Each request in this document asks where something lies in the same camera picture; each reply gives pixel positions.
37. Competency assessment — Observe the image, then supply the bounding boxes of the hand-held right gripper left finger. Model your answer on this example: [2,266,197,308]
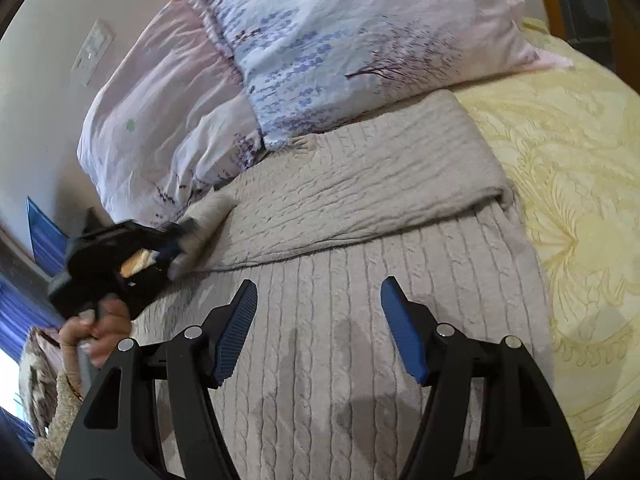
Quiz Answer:
[55,279,259,480]

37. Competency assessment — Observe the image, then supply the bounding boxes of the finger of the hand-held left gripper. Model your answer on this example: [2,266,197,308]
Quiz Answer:
[155,252,185,281]
[162,220,202,257]

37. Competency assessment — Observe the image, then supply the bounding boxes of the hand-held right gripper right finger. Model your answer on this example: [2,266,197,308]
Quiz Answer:
[380,276,586,480]

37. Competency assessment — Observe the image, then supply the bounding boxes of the grey cable-knit sweater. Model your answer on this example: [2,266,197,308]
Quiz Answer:
[135,89,557,480]

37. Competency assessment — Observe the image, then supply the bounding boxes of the person's left forearm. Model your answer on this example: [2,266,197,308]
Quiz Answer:
[30,366,87,477]

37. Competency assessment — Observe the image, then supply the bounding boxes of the person's left hand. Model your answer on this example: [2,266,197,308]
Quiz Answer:
[59,299,134,369]

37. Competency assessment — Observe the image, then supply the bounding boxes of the blue board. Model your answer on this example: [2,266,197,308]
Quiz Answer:
[26,197,67,275]

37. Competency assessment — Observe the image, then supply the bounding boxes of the blue curtain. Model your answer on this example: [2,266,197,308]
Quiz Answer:
[0,274,63,356]

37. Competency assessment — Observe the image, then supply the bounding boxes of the pale pink floral pillow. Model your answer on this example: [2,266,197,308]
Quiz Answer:
[76,0,267,227]

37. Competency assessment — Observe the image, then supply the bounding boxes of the brown patterned cloth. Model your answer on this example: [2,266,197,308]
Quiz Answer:
[19,326,63,438]

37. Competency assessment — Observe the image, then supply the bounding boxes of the yellow patterned bedsheet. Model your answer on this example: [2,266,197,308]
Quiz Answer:
[452,16,640,477]

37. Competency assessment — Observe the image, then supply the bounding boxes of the floral pillow with tree print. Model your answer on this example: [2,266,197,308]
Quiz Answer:
[167,0,574,152]

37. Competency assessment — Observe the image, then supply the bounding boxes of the dark headboard panel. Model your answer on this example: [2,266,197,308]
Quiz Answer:
[547,0,623,72]

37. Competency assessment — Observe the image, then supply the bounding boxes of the white wall switch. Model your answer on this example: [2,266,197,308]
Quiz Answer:
[70,19,115,87]

